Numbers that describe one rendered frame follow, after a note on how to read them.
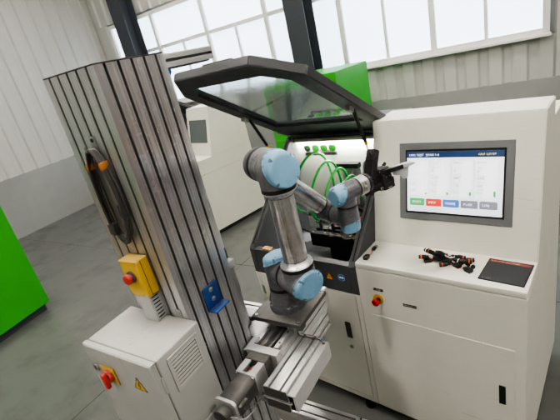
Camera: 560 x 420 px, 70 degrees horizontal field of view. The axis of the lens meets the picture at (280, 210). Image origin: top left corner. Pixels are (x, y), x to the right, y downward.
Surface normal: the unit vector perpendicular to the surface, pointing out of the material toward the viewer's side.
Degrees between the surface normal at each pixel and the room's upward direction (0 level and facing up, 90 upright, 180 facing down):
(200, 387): 90
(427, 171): 76
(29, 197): 90
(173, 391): 90
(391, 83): 90
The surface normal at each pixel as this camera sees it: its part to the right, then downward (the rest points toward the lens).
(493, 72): -0.50, 0.42
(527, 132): -0.65, 0.19
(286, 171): 0.51, 0.07
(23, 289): 0.90, -0.04
